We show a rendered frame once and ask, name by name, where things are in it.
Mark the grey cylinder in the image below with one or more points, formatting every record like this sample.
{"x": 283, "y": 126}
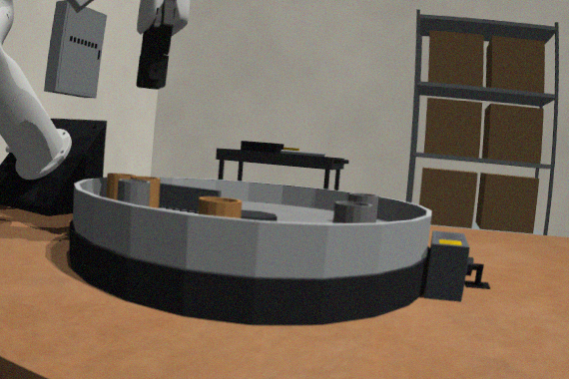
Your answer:
{"x": 366, "y": 197}
{"x": 134, "y": 193}
{"x": 344, "y": 212}

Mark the bronze bushing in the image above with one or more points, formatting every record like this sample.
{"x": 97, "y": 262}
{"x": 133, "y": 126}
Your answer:
{"x": 112, "y": 184}
{"x": 220, "y": 206}
{"x": 154, "y": 190}

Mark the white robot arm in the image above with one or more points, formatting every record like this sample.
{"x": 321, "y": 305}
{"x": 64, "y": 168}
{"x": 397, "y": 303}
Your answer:
{"x": 24, "y": 124}

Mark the grey round turntable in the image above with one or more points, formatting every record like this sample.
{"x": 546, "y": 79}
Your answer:
{"x": 275, "y": 267}

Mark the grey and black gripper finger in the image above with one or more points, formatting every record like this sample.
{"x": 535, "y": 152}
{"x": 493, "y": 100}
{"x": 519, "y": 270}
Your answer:
{"x": 155, "y": 61}
{"x": 143, "y": 50}

